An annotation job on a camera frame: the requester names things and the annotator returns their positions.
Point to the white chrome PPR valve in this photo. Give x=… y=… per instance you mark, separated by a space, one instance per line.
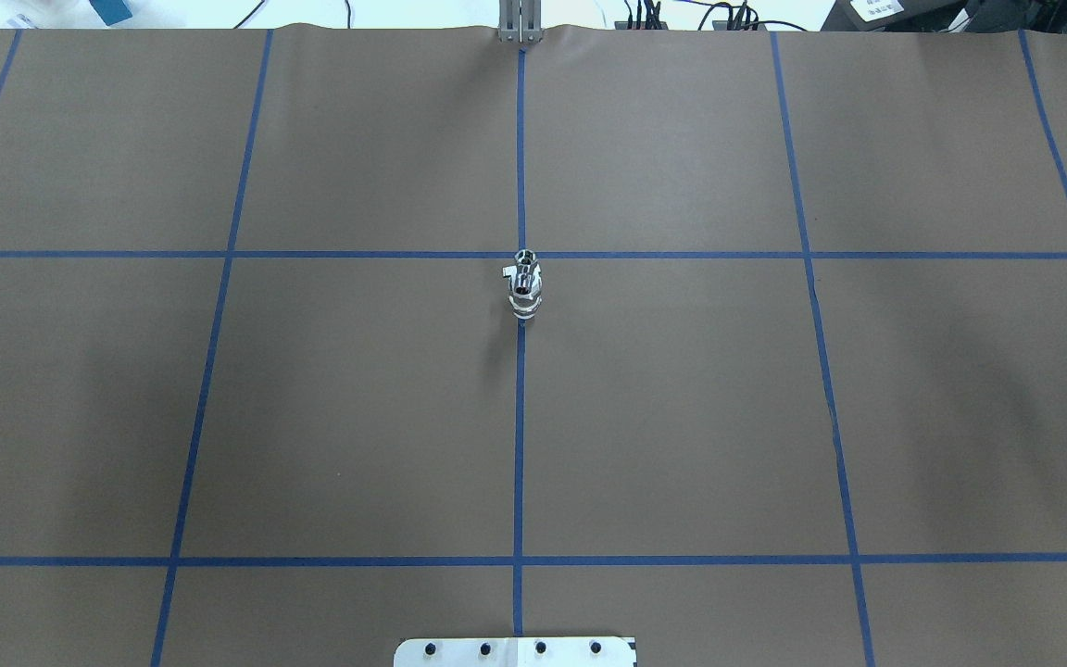
x=525 y=303

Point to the black box with label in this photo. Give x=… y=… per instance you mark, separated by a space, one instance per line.
x=891 y=16

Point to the aluminium frame post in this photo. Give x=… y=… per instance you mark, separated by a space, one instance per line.
x=520 y=22

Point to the chrome threaded pipe fitting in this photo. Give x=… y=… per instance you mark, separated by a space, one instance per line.
x=523 y=275

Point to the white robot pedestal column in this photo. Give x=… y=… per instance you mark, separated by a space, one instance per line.
x=571 y=650

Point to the blue block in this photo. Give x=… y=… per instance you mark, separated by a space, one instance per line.
x=112 y=12

